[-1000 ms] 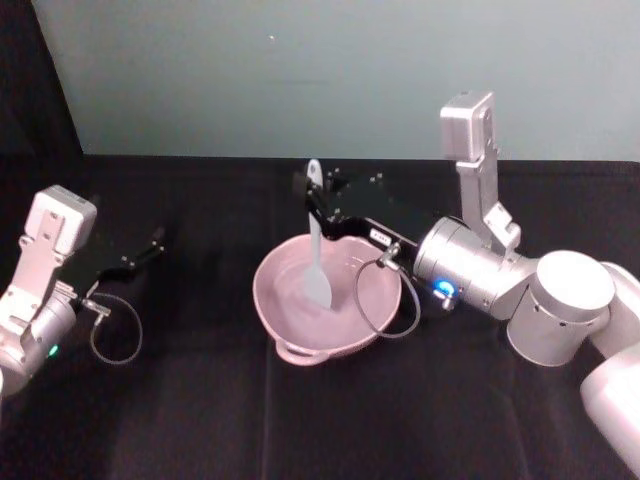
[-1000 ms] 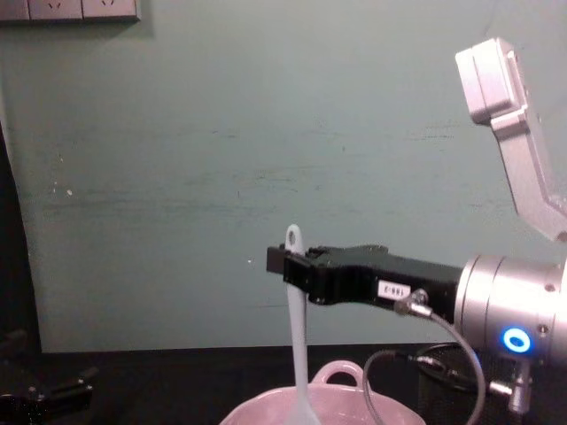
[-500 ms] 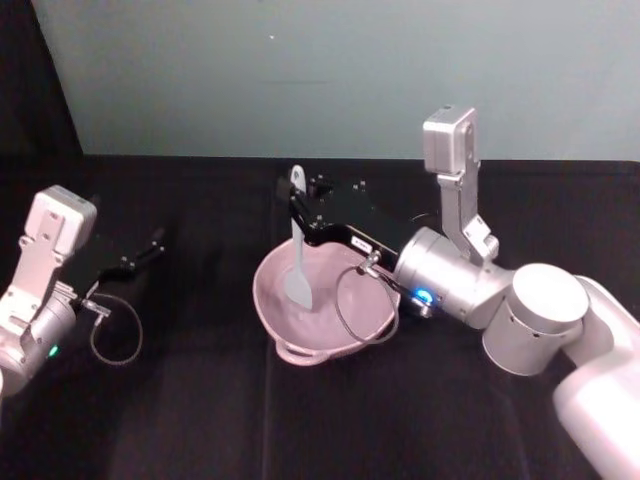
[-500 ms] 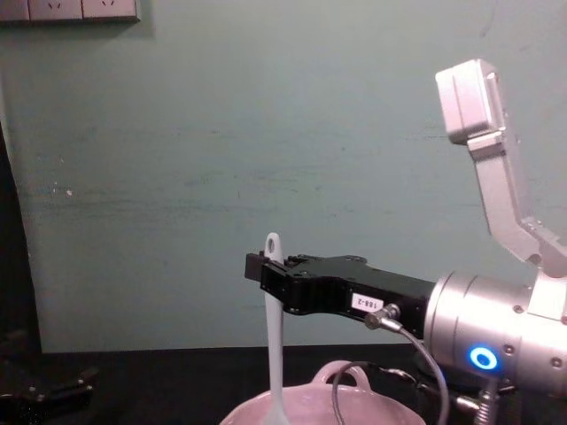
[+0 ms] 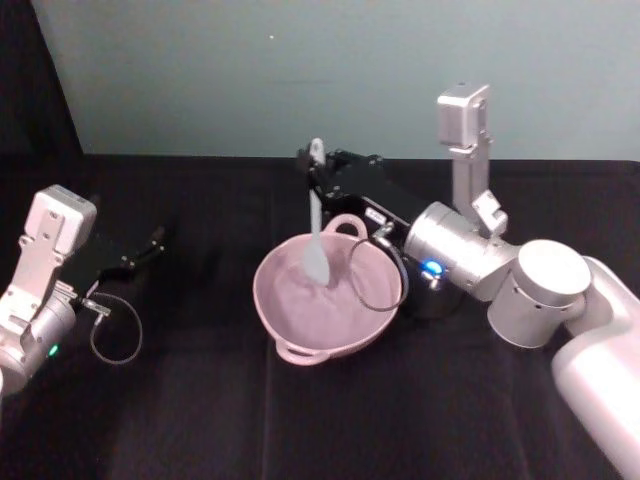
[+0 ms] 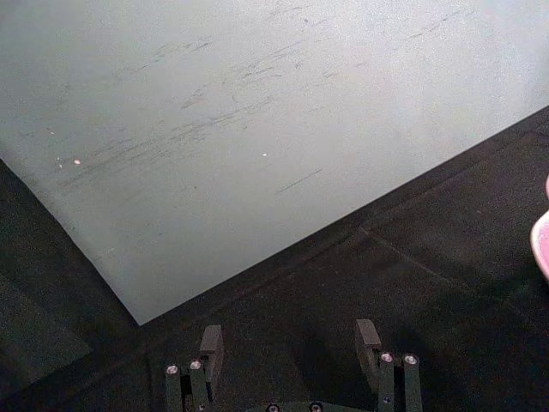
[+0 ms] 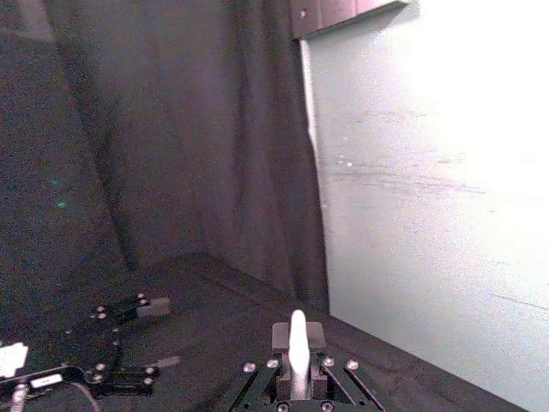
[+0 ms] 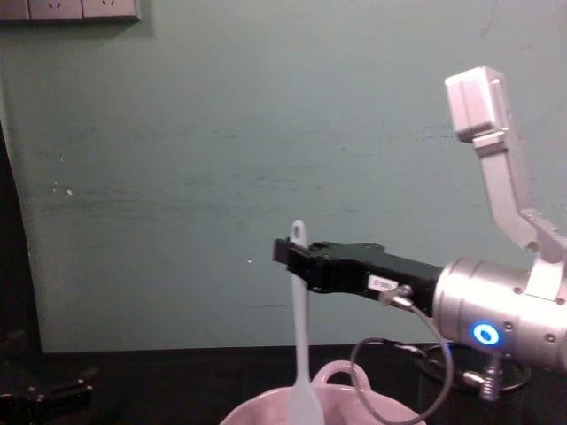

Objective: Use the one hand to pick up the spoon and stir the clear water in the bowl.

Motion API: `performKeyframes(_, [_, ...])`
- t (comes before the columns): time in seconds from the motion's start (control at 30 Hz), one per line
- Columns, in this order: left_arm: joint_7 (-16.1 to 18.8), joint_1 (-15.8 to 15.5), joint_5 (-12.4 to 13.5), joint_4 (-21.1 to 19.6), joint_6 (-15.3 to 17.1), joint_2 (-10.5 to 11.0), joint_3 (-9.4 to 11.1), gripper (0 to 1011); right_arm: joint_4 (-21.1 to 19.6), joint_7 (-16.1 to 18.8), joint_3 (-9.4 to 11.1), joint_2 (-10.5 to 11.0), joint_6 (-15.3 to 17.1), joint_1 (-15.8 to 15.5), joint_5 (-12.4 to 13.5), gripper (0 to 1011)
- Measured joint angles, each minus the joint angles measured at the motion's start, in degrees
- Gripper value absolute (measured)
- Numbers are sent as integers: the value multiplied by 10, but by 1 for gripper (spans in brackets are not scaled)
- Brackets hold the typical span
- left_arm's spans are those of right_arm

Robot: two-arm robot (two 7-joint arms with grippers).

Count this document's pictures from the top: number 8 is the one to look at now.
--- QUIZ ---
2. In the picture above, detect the black hanging cloth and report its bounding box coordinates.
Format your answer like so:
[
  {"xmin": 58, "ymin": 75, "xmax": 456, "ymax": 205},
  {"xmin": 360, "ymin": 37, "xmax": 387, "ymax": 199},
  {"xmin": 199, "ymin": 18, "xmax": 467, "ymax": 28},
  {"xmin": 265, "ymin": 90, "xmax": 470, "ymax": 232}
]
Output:
[{"xmin": 0, "ymin": 119, "xmax": 43, "ymax": 355}]

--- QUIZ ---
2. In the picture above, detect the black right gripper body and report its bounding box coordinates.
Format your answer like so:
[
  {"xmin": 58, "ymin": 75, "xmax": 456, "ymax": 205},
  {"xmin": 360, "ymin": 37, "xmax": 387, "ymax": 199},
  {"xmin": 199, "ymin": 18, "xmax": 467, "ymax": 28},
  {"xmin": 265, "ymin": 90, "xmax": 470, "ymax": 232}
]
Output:
[{"xmin": 325, "ymin": 242, "xmax": 444, "ymax": 316}]

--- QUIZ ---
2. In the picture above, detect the pink bowl with handle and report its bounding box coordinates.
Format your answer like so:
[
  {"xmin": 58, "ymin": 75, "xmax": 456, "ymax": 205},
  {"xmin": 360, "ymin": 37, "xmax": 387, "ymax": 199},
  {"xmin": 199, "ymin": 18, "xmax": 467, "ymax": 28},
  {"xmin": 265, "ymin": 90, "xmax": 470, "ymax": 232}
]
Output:
[{"xmin": 219, "ymin": 359, "xmax": 429, "ymax": 425}]

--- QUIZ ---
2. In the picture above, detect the pale translucent silicone spatula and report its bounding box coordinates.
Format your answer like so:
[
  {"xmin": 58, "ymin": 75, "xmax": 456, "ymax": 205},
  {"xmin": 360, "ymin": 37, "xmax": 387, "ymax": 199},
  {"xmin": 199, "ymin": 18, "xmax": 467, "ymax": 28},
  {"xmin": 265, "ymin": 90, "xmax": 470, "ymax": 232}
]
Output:
[{"xmin": 285, "ymin": 220, "xmax": 328, "ymax": 425}]

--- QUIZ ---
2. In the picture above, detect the grey wall socket plate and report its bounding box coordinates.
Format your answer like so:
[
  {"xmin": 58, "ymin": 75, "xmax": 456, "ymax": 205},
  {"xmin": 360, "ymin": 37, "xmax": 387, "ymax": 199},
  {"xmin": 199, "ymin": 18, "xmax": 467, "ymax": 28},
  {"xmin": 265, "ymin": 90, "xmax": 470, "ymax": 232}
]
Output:
[{"xmin": 0, "ymin": 0, "xmax": 143, "ymax": 24}]

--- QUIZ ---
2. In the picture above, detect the black table cloth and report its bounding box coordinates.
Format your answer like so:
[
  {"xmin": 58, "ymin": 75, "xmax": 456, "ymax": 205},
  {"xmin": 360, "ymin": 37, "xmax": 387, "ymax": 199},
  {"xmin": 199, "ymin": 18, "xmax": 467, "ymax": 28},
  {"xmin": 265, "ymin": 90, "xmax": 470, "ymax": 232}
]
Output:
[{"xmin": 0, "ymin": 343, "xmax": 567, "ymax": 425}]

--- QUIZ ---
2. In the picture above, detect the thin dark gripper cable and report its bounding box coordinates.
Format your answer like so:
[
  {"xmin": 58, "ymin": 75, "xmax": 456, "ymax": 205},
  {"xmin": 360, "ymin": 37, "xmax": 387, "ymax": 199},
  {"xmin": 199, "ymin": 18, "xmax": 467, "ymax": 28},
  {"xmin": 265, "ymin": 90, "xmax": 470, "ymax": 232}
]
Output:
[{"xmin": 349, "ymin": 283, "xmax": 504, "ymax": 425}]

